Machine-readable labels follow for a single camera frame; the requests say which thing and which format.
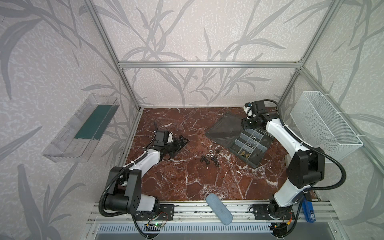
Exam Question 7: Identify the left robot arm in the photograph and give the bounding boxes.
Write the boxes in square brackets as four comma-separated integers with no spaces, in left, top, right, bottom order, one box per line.
[99,130,190,217]

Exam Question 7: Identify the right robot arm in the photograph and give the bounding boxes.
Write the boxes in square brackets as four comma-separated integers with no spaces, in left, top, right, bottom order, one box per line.
[242,99,347,213]

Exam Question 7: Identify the grey plastic organizer box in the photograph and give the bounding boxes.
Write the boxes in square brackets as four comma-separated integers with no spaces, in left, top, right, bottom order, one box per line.
[206,112,274,169]

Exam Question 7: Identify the blue box cutter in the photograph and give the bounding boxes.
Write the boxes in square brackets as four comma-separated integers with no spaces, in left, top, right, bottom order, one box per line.
[302,199,316,223]

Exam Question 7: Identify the white wire mesh basket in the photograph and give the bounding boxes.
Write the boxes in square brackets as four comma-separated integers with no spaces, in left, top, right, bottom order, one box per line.
[290,91,363,161]

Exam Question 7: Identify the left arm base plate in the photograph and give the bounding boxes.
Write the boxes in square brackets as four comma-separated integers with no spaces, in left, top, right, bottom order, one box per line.
[135,204,175,221]

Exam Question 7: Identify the clear plastic wall tray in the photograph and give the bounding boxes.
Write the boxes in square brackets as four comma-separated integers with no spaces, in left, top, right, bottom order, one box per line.
[42,94,120,163]

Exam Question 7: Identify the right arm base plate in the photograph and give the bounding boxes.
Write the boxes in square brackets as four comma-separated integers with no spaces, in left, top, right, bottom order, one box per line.
[249,203,295,221]

